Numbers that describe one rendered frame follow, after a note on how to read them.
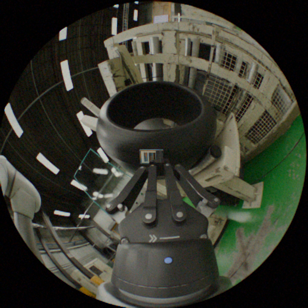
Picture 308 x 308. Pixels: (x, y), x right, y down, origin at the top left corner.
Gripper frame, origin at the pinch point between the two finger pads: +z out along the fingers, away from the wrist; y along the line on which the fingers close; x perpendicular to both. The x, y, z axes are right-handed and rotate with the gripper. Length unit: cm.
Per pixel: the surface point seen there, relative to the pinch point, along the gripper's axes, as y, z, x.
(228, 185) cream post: 55, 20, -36
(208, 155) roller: 15.9, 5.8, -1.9
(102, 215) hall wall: -591, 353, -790
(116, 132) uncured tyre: -12.3, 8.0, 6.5
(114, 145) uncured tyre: -13.1, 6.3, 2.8
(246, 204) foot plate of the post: 96, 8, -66
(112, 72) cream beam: -30, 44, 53
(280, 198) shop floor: 98, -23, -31
